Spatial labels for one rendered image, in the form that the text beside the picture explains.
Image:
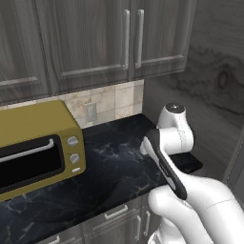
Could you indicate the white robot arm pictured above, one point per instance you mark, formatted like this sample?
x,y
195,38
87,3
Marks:
x,y
203,206

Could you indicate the large grey toaster oven knob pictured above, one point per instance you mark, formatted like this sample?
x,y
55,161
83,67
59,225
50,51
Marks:
x,y
72,141
74,158

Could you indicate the small white toaster oven button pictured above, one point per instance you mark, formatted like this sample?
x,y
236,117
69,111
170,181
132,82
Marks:
x,y
76,170

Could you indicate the yellow toaster oven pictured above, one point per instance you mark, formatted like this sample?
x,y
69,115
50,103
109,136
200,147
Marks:
x,y
35,124

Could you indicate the grey wooden drawer front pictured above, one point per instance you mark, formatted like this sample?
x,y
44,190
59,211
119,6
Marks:
x,y
95,222
68,236

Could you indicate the grey wooden tall side panel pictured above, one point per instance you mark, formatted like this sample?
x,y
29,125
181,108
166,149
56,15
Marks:
x,y
213,63

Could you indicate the white wall outlet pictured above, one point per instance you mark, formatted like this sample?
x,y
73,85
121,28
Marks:
x,y
90,112

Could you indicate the grey wooden wall cupboard door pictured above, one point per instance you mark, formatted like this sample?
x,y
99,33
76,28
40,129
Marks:
x,y
165,31
85,38
19,47

